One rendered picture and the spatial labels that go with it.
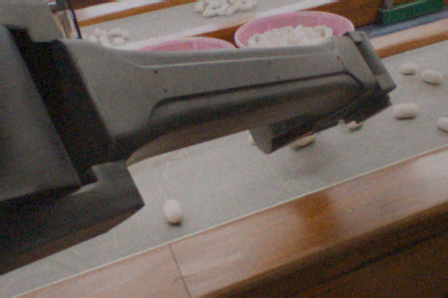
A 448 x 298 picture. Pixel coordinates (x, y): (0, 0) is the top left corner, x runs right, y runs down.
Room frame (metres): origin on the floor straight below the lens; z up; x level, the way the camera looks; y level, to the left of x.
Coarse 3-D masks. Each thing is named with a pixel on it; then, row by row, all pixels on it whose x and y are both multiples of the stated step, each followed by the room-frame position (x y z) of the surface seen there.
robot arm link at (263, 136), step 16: (384, 96) 0.40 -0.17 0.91; (352, 112) 0.41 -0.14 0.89; (368, 112) 0.39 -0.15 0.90; (256, 128) 0.45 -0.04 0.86; (272, 128) 0.41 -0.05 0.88; (288, 128) 0.41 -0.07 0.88; (304, 128) 0.43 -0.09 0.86; (256, 144) 0.45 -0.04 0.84; (272, 144) 0.42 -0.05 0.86; (288, 144) 0.43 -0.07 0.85
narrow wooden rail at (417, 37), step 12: (432, 24) 0.93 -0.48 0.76; (444, 24) 0.92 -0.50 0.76; (384, 36) 0.90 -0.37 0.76; (396, 36) 0.89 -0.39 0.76; (408, 36) 0.89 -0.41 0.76; (420, 36) 0.88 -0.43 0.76; (432, 36) 0.88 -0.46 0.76; (444, 36) 0.89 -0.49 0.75; (384, 48) 0.85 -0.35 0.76; (396, 48) 0.86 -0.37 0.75; (408, 48) 0.87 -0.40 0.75
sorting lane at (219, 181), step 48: (432, 48) 0.86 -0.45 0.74; (432, 96) 0.67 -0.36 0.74; (240, 144) 0.61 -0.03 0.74; (336, 144) 0.57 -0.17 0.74; (384, 144) 0.55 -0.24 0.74; (432, 144) 0.54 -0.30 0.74; (144, 192) 0.52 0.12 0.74; (192, 192) 0.50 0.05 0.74; (240, 192) 0.49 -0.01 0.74; (288, 192) 0.47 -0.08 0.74; (96, 240) 0.43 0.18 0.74; (144, 240) 0.42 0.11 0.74; (0, 288) 0.38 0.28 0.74
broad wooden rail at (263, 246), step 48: (336, 192) 0.43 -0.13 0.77; (384, 192) 0.42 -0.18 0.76; (432, 192) 0.41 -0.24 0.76; (192, 240) 0.38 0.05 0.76; (240, 240) 0.37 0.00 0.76; (288, 240) 0.36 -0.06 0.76; (336, 240) 0.35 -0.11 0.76; (384, 240) 0.36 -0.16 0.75; (432, 240) 0.38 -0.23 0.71; (48, 288) 0.34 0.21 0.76; (96, 288) 0.33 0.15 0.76; (144, 288) 0.32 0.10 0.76; (192, 288) 0.32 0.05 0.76; (240, 288) 0.31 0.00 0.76; (288, 288) 0.32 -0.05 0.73; (336, 288) 0.34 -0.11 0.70; (384, 288) 0.36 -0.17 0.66; (432, 288) 0.38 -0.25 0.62
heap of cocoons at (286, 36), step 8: (272, 32) 1.10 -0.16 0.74; (280, 32) 1.09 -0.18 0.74; (288, 32) 1.09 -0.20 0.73; (296, 32) 1.06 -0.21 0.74; (304, 32) 1.05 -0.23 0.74; (312, 32) 1.04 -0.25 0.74; (320, 32) 1.06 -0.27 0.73; (328, 32) 1.03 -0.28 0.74; (248, 40) 1.05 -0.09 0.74; (256, 40) 1.07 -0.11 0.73; (264, 40) 1.04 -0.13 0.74; (272, 40) 1.03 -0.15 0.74; (280, 40) 1.02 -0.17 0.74; (288, 40) 1.02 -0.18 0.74; (296, 40) 1.01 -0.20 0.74; (304, 40) 1.00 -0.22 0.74; (312, 40) 1.00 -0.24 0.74; (320, 40) 0.99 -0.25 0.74
